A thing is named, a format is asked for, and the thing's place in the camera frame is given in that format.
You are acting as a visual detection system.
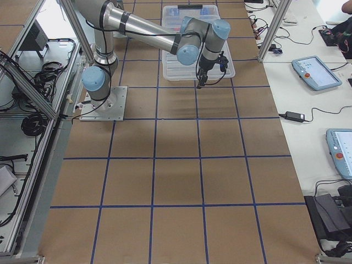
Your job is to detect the aluminium frame post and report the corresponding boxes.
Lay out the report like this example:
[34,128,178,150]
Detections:
[257,0,292,63]

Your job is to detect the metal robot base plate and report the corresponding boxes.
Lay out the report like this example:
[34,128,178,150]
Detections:
[79,86,128,122]

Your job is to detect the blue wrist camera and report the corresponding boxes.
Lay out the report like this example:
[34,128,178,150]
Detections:
[217,53,229,73]

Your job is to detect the clear plastic storage box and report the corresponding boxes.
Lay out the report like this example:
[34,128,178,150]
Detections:
[161,4,237,82]

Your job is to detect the lower teach pendant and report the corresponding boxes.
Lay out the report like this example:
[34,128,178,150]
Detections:
[326,129,351,180]

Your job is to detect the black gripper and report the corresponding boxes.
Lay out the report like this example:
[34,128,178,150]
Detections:
[197,55,219,89]

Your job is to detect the coiled black cables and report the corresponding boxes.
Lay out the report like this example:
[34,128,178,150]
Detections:
[21,112,48,137]

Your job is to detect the grey electronics box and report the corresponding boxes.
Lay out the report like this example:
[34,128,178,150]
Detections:
[19,20,48,58]

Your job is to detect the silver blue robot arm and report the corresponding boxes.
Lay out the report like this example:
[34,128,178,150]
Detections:
[75,1,230,109]

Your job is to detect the black power adapter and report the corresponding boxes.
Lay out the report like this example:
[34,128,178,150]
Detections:
[284,111,305,123]

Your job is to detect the upper teach pendant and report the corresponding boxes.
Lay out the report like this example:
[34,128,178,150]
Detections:
[291,56,342,91]

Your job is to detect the aluminium frame rail left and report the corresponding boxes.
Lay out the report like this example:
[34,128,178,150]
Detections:
[1,51,58,119]

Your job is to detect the black laptop bag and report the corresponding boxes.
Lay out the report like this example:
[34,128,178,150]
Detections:
[304,194,351,241]

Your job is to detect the teach pendant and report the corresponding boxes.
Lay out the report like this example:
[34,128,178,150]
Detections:
[291,56,342,91]
[326,129,351,180]

